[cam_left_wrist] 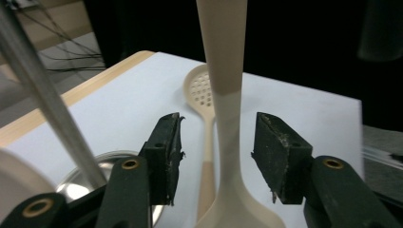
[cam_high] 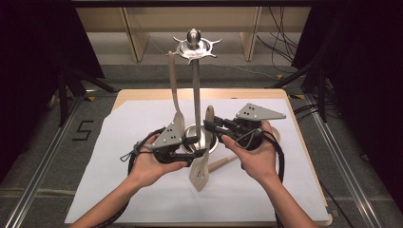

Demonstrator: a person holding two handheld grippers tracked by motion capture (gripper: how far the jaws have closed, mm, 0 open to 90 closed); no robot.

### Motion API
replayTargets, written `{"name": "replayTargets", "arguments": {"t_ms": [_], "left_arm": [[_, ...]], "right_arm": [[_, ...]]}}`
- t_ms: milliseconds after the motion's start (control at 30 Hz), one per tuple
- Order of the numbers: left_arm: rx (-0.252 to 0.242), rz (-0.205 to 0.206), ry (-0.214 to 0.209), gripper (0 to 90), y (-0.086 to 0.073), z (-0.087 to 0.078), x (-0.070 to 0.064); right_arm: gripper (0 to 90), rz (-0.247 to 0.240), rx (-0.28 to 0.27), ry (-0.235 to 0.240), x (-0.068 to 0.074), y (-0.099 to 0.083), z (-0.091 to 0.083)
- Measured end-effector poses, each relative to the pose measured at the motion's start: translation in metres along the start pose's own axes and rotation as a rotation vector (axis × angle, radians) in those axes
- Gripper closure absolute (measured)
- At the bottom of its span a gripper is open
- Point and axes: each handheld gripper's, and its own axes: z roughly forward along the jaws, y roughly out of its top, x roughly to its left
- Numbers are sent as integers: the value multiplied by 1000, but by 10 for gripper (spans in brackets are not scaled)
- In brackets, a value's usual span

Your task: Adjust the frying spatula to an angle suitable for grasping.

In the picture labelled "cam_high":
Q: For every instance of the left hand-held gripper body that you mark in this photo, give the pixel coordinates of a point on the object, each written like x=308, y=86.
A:
x=168, y=142

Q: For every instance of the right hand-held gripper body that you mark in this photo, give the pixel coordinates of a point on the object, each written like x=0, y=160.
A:
x=250, y=129

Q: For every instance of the beige slotted spatula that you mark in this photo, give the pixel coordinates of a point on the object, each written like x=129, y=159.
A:
x=199, y=171

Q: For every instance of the beige perforated skimmer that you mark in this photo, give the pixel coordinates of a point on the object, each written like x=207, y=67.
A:
x=221, y=163

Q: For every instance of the steel utensil rack stand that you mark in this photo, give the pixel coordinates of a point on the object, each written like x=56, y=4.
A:
x=196, y=88

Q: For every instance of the beige solid spoon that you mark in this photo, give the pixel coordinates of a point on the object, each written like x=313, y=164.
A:
x=173, y=85

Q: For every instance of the person's left hand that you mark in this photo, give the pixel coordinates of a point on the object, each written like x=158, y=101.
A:
x=149, y=167

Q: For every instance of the person's right hand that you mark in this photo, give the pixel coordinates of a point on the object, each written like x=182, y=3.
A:
x=259, y=161

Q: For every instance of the wooden table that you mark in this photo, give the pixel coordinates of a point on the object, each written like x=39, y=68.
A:
x=142, y=94

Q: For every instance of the white cloth mat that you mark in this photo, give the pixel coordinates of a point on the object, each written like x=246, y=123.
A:
x=240, y=196

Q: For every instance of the black metal stand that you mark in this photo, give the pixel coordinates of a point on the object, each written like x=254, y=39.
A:
x=321, y=95

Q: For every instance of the wooden shelf unit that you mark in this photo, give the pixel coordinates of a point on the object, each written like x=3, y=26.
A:
x=136, y=34

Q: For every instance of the black tripod stand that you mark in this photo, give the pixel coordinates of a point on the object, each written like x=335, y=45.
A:
x=63, y=95

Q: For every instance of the black curtain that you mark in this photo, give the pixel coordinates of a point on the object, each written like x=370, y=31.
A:
x=364, y=79
x=31, y=63

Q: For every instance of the aluminium rail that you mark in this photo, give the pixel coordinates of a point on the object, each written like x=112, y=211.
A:
x=345, y=164
x=41, y=171

